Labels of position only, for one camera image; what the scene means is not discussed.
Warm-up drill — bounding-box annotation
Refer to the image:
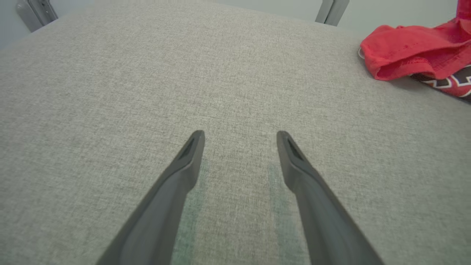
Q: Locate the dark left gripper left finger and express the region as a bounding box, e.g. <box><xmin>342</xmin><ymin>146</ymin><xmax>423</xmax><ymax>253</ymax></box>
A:
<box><xmin>96</xmin><ymin>130</ymin><xmax>205</xmax><ymax>265</ymax></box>

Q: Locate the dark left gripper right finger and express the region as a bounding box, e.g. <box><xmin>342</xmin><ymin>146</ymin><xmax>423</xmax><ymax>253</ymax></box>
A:
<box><xmin>277</xmin><ymin>131</ymin><xmax>385</xmax><ymax>265</ymax></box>

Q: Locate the red jersey with lettering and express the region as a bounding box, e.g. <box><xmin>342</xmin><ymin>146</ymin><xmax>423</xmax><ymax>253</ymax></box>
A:
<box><xmin>358</xmin><ymin>0</ymin><xmax>471</xmax><ymax>102</ymax></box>

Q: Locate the grey fabric sofa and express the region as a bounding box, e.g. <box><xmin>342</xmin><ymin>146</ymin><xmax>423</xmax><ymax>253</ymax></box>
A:
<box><xmin>0</xmin><ymin>0</ymin><xmax>471</xmax><ymax>265</ymax></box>

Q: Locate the grey partition post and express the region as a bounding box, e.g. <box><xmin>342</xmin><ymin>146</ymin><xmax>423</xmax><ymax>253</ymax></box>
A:
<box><xmin>315</xmin><ymin>0</ymin><xmax>350</xmax><ymax>27</ymax></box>

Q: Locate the grey metal frame post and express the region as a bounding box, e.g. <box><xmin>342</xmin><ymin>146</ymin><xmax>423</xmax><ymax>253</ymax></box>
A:
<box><xmin>16</xmin><ymin>0</ymin><xmax>59</xmax><ymax>33</ymax></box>

